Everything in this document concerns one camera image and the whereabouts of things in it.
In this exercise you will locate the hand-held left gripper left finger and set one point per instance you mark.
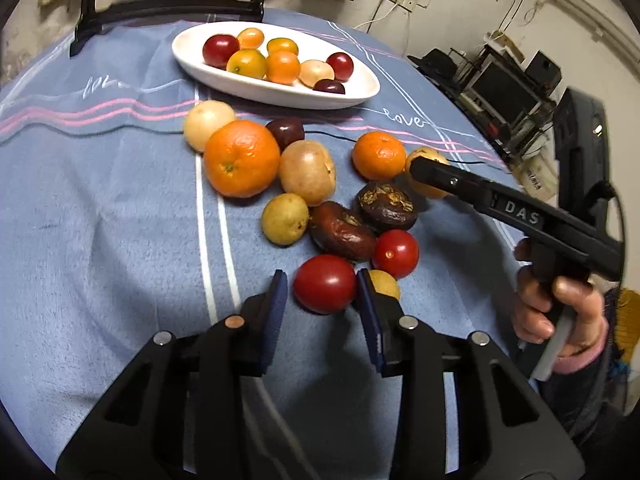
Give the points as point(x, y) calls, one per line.
point(274, 310)

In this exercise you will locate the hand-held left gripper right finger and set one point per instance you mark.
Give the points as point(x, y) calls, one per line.
point(367, 310)

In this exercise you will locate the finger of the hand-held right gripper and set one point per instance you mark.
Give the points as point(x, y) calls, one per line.
point(440, 177)

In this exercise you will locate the spotted beige passion fruit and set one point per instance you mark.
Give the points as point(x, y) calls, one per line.
point(431, 192)

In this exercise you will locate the small yellow-green fruit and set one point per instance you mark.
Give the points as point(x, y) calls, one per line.
point(285, 219)
point(386, 285)

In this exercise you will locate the red tomato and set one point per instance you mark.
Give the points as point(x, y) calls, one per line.
point(395, 254)
point(324, 284)

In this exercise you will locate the black wrinkled passion fruit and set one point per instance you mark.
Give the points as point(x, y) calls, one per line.
point(385, 208)

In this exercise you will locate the brown wrinkled passion fruit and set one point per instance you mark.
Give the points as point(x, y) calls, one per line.
point(340, 233)

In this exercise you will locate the dark purple plum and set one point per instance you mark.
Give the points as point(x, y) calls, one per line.
point(286, 132)
point(329, 87)

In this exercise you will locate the large tangerine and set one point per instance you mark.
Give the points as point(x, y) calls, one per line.
point(241, 158)

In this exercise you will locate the smooth beige fruit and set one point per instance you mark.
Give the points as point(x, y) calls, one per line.
point(315, 72)

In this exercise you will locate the white oval plate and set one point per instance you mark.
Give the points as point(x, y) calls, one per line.
point(280, 94)

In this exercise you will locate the pale round fruit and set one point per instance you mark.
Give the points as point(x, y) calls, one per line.
point(205, 122)

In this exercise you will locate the small orange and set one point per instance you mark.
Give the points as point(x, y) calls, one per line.
point(282, 46)
point(250, 38)

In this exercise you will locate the yellow-green orange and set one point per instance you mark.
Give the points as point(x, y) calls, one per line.
point(246, 63)

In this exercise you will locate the large red plum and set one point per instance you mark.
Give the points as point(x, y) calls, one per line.
point(220, 51)

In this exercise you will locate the person's right forearm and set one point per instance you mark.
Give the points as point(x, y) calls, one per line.
point(600, 400)

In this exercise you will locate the person's right hand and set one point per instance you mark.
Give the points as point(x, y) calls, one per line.
point(590, 325)

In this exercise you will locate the black computer desk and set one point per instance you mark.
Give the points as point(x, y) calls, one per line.
point(500, 135)

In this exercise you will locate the white bucket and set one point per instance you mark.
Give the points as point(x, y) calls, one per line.
point(537, 177)

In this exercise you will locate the computer monitor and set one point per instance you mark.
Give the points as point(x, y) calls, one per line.
point(502, 92)

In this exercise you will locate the black hat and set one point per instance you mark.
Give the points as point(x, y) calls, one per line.
point(430, 60)

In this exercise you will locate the black speaker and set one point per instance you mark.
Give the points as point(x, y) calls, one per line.
point(542, 67)

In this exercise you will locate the blue striped tablecloth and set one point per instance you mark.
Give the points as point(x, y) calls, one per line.
point(125, 235)

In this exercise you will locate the round goldfish screen on stand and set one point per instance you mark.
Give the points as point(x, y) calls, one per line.
point(170, 5)

